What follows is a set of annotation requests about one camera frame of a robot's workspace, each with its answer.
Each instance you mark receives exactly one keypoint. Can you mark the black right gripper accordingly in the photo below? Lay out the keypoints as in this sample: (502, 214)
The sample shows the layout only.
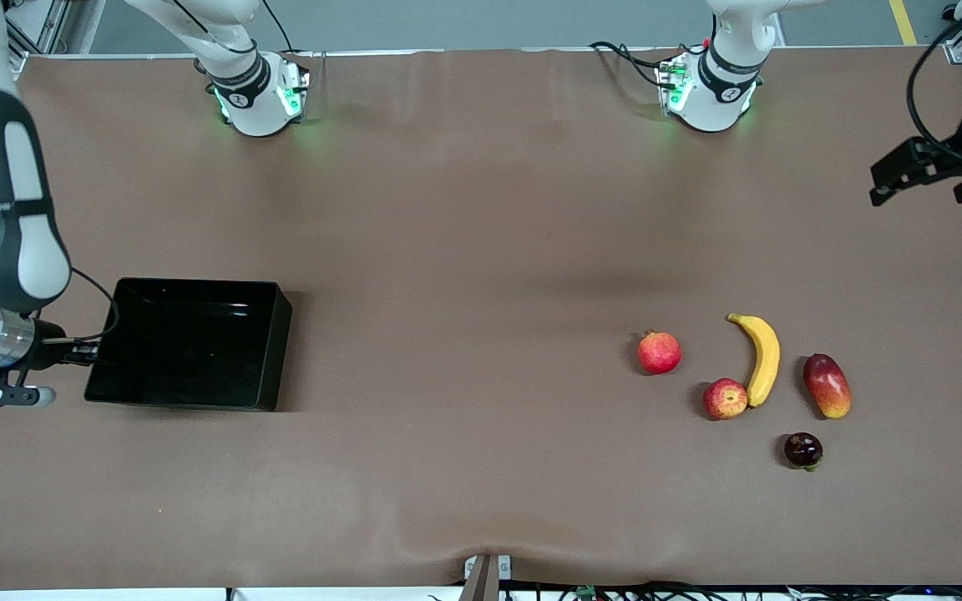
(48, 354)

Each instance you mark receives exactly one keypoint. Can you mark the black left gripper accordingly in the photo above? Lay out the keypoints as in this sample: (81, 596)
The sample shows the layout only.
(945, 164)

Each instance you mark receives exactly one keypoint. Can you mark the black plastic box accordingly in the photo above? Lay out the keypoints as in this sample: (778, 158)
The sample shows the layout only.
(189, 346)

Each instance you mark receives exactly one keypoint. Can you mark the yellow banana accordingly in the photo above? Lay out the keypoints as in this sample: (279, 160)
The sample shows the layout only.
(765, 359)

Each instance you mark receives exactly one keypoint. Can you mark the red yellow apple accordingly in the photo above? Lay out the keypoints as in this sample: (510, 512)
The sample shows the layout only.
(725, 399)

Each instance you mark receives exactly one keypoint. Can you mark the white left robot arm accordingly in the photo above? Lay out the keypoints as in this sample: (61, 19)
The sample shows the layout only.
(715, 92)

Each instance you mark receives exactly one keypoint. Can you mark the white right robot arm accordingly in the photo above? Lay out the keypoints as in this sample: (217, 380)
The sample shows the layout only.
(13, 250)

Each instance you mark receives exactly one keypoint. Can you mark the red yellow mango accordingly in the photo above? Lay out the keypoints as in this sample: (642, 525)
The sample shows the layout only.
(827, 386)

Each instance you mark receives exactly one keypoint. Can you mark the dark purple mangosteen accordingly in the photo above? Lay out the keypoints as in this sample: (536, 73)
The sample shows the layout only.
(803, 449)

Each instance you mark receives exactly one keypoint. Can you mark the red pomegranate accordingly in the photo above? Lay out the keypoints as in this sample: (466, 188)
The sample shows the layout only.
(659, 353)

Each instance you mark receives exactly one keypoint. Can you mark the brown table cloth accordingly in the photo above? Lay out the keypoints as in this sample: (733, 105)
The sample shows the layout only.
(448, 467)

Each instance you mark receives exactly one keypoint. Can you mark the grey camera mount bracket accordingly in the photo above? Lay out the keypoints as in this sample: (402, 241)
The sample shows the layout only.
(485, 578)

